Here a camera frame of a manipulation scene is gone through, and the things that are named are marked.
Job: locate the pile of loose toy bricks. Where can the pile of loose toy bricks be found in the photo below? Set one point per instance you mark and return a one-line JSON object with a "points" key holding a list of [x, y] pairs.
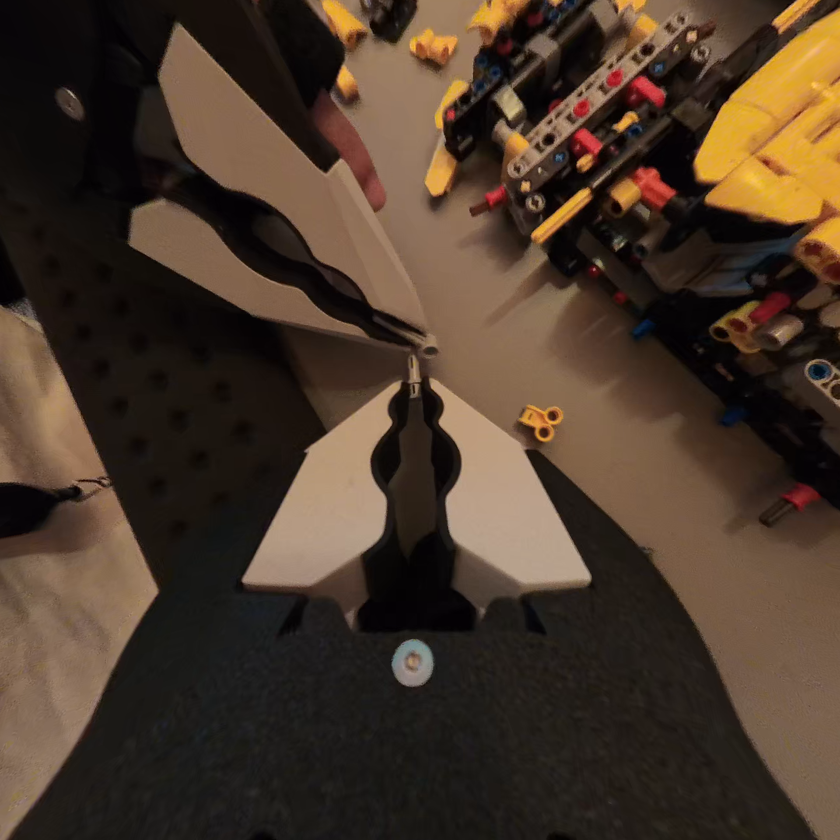
{"points": [[433, 47]]}

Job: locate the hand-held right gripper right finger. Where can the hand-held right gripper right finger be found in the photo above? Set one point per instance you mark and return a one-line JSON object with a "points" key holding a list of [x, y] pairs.
{"points": [[512, 525]]}

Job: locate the small black pin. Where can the small black pin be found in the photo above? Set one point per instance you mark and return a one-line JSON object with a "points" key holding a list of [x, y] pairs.
{"points": [[413, 374]]}

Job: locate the person's left hand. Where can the person's left hand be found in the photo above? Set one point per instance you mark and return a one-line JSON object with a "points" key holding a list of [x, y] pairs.
{"points": [[354, 157]]}

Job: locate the small yellow toy piece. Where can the small yellow toy piece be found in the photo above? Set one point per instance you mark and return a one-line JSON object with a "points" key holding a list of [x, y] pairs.
{"points": [[541, 420]]}

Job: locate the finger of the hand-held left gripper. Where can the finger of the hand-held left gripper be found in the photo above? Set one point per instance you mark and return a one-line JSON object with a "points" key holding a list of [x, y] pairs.
{"points": [[216, 262], [262, 151]]}

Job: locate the toy car chassis model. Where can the toy car chassis model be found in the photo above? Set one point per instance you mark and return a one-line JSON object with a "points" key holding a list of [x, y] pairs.
{"points": [[754, 131]]}

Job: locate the grey axle with stop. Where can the grey axle with stop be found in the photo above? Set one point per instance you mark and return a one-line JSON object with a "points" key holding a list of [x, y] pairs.
{"points": [[430, 346]]}

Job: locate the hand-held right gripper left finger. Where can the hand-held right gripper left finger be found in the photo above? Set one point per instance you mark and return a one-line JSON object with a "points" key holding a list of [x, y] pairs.
{"points": [[315, 525]]}

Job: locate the grey desk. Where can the grey desk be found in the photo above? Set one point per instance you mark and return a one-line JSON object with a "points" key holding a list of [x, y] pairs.
{"points": [[656, 590]]}

